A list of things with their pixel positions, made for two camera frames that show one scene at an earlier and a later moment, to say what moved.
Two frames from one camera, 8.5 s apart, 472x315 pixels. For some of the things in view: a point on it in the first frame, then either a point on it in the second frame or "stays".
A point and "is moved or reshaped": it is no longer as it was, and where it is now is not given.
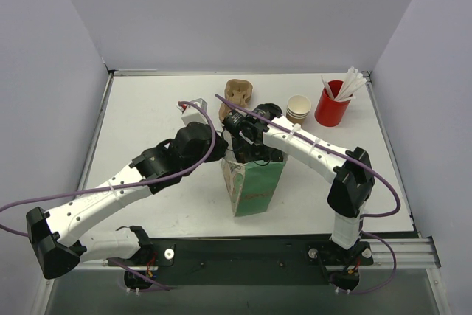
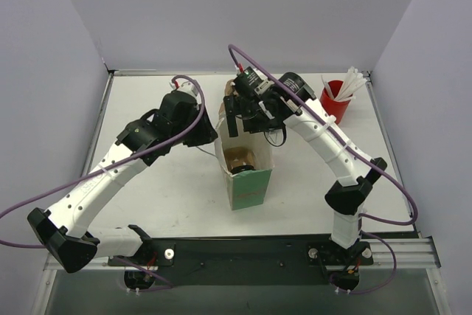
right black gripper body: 248,149 → 240,109
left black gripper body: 220,149 → 203,130
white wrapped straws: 352,82 stays
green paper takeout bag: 252,187 is moved or reshaped
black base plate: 248,260 stays
